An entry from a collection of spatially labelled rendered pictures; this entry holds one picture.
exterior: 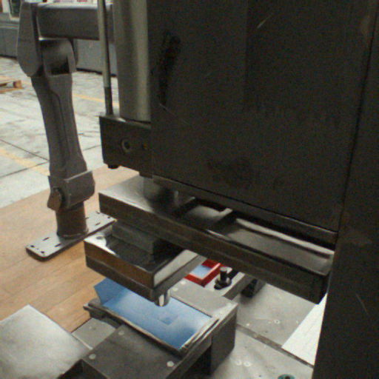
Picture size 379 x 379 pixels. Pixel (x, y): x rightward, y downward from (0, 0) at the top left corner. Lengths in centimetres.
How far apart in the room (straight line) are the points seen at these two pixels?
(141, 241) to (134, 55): 18
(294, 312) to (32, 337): 42
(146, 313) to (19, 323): 22
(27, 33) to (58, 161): 23
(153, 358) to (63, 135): 46
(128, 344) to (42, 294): 28
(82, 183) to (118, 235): 41
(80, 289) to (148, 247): 38
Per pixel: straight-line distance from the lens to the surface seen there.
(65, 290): 80
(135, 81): 39
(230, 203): 33
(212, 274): 72
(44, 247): 91
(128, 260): 43
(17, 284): 85
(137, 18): 38
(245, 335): 70
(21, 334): 71
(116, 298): 63
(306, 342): 71
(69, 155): 84
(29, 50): 80
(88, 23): 70
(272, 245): 41
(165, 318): 59
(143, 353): 55
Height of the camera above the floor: 139
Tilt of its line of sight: 25 degrees down
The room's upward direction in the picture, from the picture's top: straight up
